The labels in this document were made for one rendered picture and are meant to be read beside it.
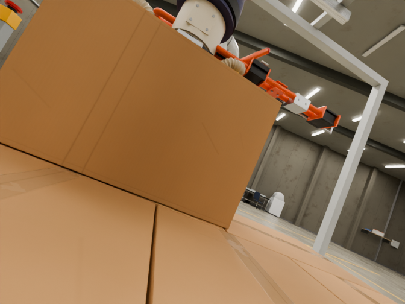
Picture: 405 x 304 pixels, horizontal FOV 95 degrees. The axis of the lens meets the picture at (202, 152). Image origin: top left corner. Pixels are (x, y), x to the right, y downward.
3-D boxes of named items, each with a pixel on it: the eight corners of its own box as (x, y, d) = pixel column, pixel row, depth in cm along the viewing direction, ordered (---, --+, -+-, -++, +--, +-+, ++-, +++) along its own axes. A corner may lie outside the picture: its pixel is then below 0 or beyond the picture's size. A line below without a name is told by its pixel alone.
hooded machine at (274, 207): (275, 216, 1326) (284, 195, 1341) (279, 218, 1256) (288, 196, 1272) (264, 210, 1330) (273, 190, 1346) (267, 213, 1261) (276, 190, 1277)
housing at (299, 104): (293, 102, 71) (298, 91, 71) (282, 106, 77) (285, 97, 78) (307, 111, 72) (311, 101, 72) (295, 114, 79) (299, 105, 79)
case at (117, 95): (-39, 128, 34) (69, -45, 38) (58, 137, 72) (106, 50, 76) (228, 230, 51) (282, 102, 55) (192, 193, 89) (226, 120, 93)
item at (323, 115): (321, 116, 72) (325, 105, 73) (306, 120, 80) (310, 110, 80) (337, 126, 74) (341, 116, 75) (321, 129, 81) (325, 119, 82)
